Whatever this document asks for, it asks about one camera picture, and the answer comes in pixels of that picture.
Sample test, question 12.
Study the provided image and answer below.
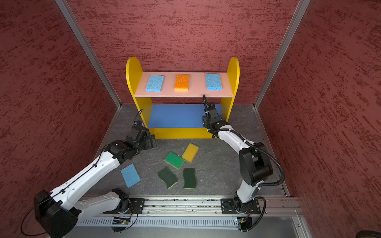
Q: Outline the plain yellow foam sponge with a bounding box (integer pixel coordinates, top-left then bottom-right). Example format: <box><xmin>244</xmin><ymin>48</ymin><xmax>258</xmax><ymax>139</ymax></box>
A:
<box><xmin>182</xmin><ymin>143</ymin><xmax>199</xmax><ymax>163</ymax></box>

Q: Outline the dark green wavy sponge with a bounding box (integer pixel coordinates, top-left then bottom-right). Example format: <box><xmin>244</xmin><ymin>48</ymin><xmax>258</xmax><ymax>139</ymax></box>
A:
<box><xmin>158</xmin><ymin>167</ymin><xmax>178</xmax><ymax>189</ymax></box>
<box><xmin>183</xmin><ymin>168</ymin><xmax>196</xmax><ymax>190</ymax></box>

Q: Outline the orange scourer yellow sponge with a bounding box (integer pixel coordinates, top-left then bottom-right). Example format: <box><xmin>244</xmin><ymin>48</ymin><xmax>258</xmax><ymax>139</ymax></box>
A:
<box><xmin>174</xmin><ymin>74</ymin><xmax>190</xmax><ymax>92</ymax></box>

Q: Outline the blue cellulose sponge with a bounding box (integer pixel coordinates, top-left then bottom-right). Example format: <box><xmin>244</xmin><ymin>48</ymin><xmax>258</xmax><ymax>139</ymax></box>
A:
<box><xmin>145</xmin><ymin>75</ymin><xmax>164</xmax><ymax>92</ymax></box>
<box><xmin>121</xmin><ymin>164</ymin><xmax>141</xmax><ymax>188</ymax></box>

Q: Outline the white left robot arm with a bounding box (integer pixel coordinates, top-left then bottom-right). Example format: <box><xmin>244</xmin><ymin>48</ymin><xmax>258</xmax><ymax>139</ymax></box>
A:
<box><xmin>34</xmin><ymin>125</ymin><xmax>156</xmax><ymax>238</ymax></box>

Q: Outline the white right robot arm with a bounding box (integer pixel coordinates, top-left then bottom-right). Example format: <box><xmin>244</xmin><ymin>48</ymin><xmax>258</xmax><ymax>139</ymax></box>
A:
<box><xmin>202</xmin><ymin>102</ymin><xmax>277</xmax><ymax>214</ymax></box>

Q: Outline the yellow shelf with coloured boards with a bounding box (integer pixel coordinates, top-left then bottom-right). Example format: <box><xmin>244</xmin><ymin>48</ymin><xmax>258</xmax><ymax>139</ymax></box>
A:
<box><xmin>126</xmin><ymin>57</ymin><xmax>240</xmax><ymax>139</ymax></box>

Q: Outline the green scourer yellow sponge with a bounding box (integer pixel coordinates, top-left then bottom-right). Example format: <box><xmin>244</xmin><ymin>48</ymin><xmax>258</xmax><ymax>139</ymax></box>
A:
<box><xmin>164</xmin><ymin>152</ymin><xmax>185</xmax><ymax>170</ymax></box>

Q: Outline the left circuit board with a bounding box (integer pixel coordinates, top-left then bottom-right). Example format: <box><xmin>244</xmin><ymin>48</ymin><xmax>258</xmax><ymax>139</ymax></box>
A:
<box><xmin>112</xmin><ymin>217</ymin><xmax>131</xmax><ymax>226</ymax></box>

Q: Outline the circuit board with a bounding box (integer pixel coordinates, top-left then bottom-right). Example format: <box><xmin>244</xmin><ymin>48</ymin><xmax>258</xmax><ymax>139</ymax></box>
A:
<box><xmin>235</xmin><ymin>218</ymin><xmax>248</xmax><ymax>228</ymax></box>
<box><xmin>112</xmin><ymin>217</ymin><xmax>131</xmax><ymax>226</ymax></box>

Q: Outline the right circuit board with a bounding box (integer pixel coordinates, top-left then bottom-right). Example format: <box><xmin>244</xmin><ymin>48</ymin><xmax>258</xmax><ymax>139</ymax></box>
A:
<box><xmin>235</xmin><ymin>218</ymin><xmax>248</xmax><ymax>228</ymax></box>

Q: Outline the aluminium corner profile right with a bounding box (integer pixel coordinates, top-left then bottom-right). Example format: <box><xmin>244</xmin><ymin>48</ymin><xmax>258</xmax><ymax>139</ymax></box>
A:
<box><xmin>254</xmin><ymin>0</ymin><xmax>311</xmax><ymax>111</ymax></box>

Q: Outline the aluminium corner profile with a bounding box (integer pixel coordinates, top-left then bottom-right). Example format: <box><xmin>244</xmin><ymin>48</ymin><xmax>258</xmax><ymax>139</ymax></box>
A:
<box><xmin>254</xmin><ymin>0</ymin><xmax>311</xmax><ymax>111</ymax></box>
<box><xmin>55</xmin><ymin>0</ymin><xmax>123</xmax><ymax>110</ymax></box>

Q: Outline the aluminium corner profile left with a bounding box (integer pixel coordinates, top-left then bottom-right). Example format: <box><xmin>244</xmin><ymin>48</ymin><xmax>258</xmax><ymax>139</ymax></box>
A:
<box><xmin>55</xmin><ymin>0</ymin><xmax>123</xmax><ymax>110</ymax></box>

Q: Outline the perforated cable duct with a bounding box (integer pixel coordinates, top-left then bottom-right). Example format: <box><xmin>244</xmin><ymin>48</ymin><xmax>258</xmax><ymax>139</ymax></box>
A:
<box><xmin>77</xmin><ymin>216</ymin><xmax>238</xmax><ymax>230</ymax></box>

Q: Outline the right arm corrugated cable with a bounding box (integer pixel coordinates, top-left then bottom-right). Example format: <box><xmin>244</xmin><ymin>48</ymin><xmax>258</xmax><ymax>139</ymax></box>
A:
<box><xmin>203</xmin><ymin>94</ymin><xmax>286</xmax><ymax>187</ymax></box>

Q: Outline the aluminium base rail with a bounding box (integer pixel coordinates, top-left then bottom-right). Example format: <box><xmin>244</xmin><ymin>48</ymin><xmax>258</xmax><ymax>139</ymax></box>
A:
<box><xmin>80</xmin><ymin>194</ymin><xmax>301</xmax><ymax>216</ymax></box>

